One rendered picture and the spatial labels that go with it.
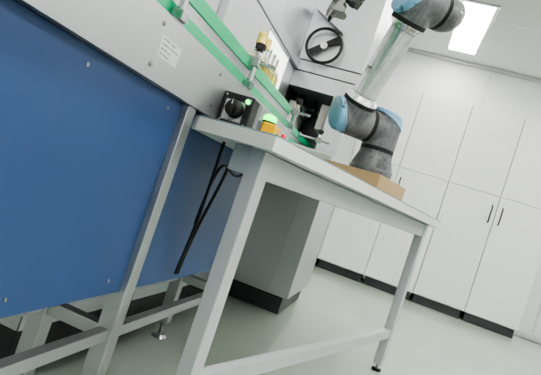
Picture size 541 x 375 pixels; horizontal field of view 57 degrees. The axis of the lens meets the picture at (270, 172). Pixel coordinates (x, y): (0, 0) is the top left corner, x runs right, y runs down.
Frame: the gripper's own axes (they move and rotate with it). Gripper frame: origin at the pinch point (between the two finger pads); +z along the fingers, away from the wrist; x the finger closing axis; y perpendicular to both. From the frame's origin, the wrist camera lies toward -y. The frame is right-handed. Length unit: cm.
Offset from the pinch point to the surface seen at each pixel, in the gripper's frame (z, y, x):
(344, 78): 0, -3, 88
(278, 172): 56, 41, -72
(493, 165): -65, 106, 363
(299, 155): 50, 43, -74
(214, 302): 86, 49, -80
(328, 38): -13, -24, 87
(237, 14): 22.2, -21.5, -17.0
